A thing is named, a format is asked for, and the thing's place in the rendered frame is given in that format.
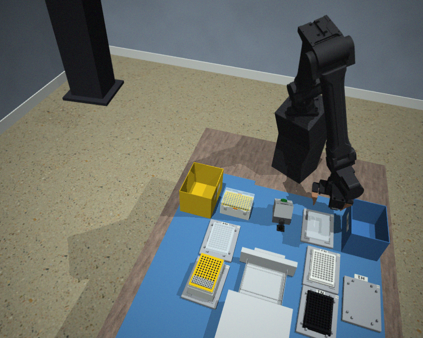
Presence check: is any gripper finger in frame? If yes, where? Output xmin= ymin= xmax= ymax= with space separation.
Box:
xmin=340 ymin=203 xmax=353 ymax=211
xmin=312 ymin=192 xmax=318 ymax=205

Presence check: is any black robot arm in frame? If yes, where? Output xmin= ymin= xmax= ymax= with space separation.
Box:
xmin=287 ymin=15 xmax=364 ymax=211

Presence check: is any white label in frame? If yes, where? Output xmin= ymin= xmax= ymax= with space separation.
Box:
xmin=354 ymin=274 xmax=368 ymax=282

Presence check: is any blue bench mat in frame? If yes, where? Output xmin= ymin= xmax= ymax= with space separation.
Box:
xmin=115 ymin=174 xmax=385 ymax=338

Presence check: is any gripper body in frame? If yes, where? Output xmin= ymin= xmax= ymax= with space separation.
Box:
xmin=312 ymin=176 xmax=354 ymax=204

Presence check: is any blue open-top bin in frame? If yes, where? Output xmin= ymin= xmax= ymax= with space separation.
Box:
xmin=341 ymin=199 xmax=390 ymax=261

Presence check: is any yellow open-top bin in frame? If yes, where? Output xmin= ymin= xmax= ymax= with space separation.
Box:
xmin=179 ymin=162 xmax=224 ymax=219

